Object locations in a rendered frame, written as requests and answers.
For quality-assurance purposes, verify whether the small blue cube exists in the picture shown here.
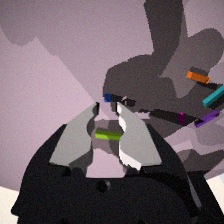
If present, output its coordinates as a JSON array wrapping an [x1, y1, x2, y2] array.
[[104, 93, 111, 102]]

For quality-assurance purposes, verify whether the lime green rod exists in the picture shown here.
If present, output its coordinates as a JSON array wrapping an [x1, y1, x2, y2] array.
[[95, 130, 122, 140]]

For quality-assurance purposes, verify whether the purple rod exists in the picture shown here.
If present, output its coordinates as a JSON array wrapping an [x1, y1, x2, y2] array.
[[194, 109, 220, 128]]

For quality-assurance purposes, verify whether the orange rod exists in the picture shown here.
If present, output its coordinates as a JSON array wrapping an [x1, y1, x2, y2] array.
[[187, 71, 210, 84]]

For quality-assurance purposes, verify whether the short magenta rod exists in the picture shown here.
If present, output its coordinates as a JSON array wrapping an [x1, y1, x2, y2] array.
[[177, 113, 186, 125]]

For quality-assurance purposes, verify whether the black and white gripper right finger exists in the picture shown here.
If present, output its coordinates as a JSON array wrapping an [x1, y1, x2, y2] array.
[[116, 102, 200, 218]]

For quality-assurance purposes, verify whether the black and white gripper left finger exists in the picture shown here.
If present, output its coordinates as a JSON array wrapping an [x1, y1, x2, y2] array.
[[11, 102, 100, 216]]

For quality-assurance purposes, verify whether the turquoise rod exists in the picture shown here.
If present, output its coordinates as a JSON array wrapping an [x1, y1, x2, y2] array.
[[202, 85, 224, 107]]

